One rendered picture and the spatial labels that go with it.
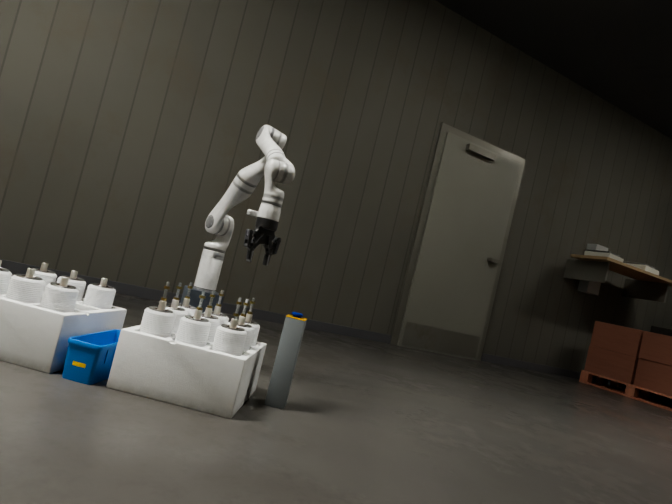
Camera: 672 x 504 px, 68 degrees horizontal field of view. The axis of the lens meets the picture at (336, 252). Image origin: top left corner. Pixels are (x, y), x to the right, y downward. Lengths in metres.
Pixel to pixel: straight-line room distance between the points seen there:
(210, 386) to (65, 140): 2.72
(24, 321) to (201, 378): 0.57
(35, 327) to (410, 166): 3.73
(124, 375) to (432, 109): 4.02
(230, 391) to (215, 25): 3.25
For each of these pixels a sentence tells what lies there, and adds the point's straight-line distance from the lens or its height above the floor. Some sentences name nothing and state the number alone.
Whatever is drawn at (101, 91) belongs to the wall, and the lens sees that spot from 4.06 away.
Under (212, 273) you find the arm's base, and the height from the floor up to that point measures 0.38.
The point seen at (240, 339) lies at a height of 0.23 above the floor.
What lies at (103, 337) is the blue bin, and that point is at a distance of 1.90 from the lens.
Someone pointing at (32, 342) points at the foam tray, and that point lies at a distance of 1.79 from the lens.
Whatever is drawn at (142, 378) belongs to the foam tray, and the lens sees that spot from 1.65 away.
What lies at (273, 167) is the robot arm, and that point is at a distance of 1.72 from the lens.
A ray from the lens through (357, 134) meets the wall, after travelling 4.57.
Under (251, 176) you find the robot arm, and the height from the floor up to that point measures 0.79.
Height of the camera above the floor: 0.48
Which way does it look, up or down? 3 degrees up
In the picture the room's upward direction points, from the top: 14 degrees clockwise
